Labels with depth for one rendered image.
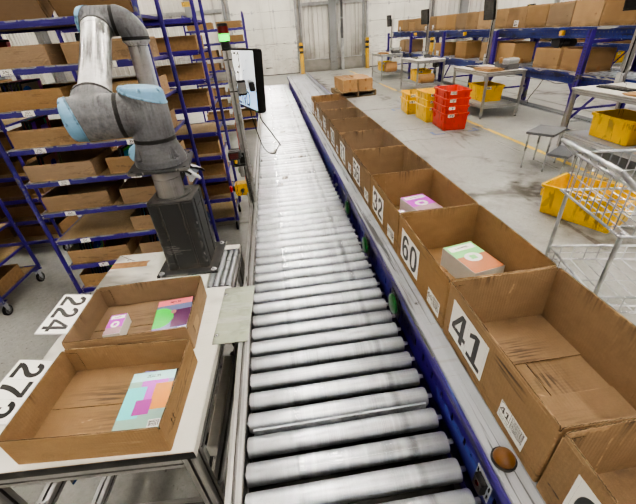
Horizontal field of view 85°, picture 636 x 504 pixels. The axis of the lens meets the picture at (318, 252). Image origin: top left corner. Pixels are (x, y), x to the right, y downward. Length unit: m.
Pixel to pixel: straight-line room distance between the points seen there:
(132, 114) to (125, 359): 0.81
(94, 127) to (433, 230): 1.22
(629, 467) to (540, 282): 0.42
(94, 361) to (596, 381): 1.35
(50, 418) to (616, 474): 1.31
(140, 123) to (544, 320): 1.42
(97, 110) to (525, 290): 1.43
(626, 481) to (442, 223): 0.81
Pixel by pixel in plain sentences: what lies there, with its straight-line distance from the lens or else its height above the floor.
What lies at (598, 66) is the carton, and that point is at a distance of 7.23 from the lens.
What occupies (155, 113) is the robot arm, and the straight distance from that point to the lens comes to 1.43.
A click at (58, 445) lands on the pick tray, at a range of 1.12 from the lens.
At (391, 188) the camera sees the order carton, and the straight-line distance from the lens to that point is 1.64.
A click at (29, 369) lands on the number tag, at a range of 1.30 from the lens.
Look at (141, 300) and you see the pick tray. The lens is 1.52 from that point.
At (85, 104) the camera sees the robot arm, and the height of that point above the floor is 1.45.
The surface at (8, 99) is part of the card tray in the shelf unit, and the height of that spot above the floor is 1.40.
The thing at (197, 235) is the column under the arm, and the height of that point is 0.92.
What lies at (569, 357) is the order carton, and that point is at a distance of 1.09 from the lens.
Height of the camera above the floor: 1.60
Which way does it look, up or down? 32 degrees down
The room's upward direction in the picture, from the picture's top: 5 degrees counter-clockwise
